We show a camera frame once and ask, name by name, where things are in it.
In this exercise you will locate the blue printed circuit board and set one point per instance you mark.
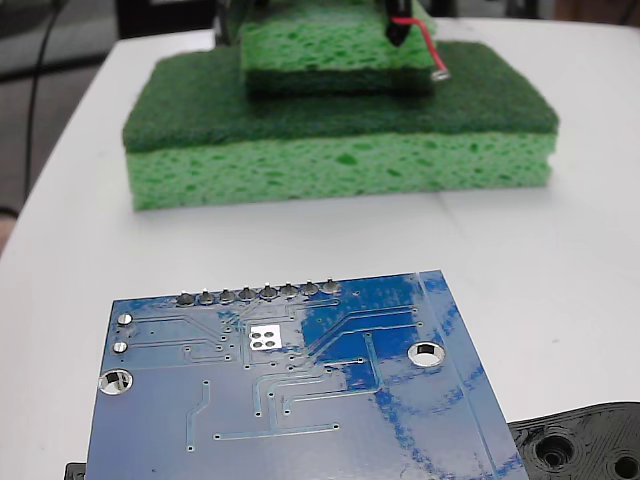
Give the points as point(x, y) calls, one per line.
point(300, 425)

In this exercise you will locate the small green sponge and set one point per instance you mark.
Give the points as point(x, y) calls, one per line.
point(310, 50)

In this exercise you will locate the large green sponge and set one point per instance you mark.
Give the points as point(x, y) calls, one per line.
point(325, 165)

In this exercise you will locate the black plastic fixture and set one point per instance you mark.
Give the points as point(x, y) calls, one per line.
point(575, 440)

